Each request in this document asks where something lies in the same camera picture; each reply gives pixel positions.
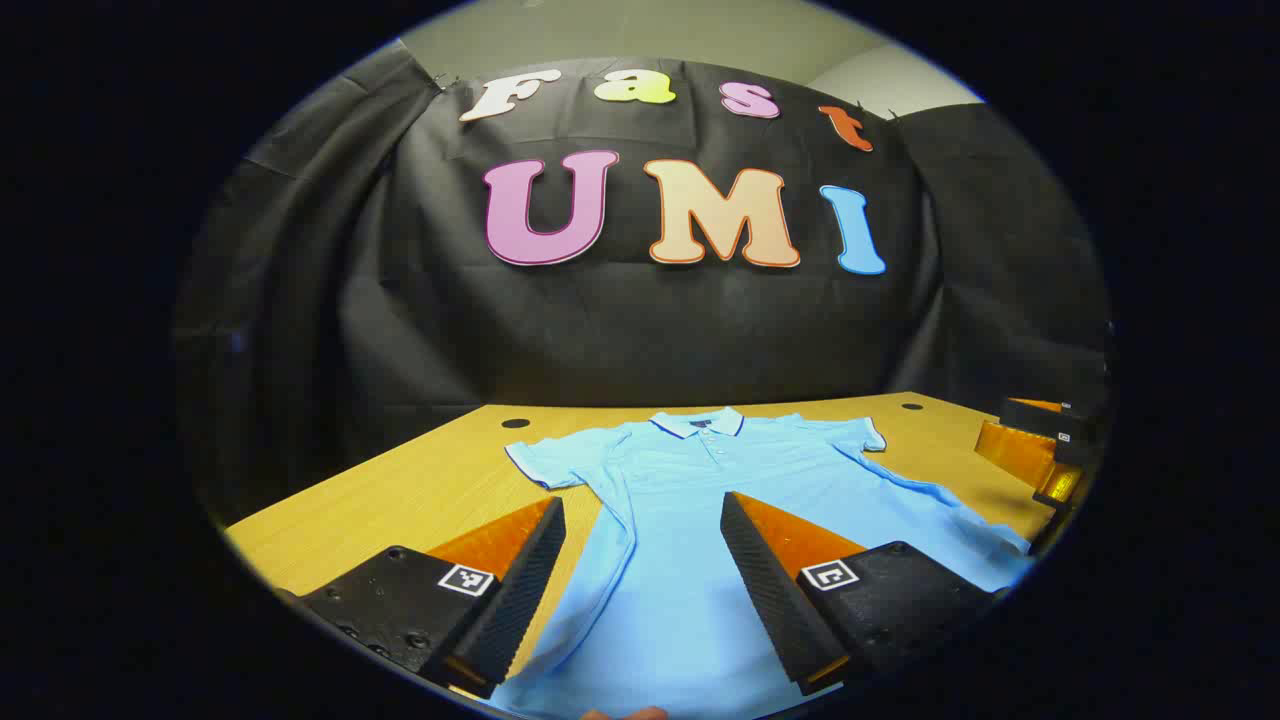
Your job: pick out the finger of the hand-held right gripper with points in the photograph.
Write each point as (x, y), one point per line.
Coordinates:
(1020, 455)
(1040, 418)

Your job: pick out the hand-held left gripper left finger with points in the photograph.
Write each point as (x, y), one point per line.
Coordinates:
(525, 570)

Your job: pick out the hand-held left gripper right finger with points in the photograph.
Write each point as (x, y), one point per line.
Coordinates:
(765, 580)

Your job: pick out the light blue T-shirt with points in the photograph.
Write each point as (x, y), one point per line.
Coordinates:
(670, 500)

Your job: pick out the black backdrop cloth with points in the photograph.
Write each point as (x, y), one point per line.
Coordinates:
(640, 330)

